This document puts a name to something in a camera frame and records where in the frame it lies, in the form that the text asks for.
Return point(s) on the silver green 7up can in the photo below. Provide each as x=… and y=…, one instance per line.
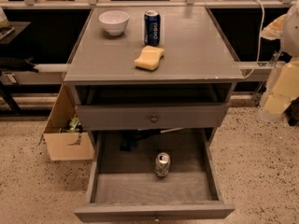
x=162, y=164

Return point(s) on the white ceramic bowl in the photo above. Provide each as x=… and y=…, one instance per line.
x=114, y=22

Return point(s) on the grey drawer cabinet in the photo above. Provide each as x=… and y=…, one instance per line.
x=120, y=83

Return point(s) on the yellow sponge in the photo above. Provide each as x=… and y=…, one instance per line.
x=149, y=58

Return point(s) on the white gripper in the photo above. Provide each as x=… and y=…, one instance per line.
x=291, y=32

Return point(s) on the cardboard box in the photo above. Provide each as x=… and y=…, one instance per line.
x=63, y=145

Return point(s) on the green items in box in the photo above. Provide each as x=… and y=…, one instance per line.
x=74, y=126

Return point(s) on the closed grey top drawer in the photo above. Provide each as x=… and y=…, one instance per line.
x=133, y=117

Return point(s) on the grey metal rail beam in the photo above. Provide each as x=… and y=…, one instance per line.
x=53, y=74

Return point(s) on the blue pepsi can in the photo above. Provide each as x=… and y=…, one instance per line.
x=152, y=22

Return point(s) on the open grey middle drawer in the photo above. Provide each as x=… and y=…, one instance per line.
x=123, y=185

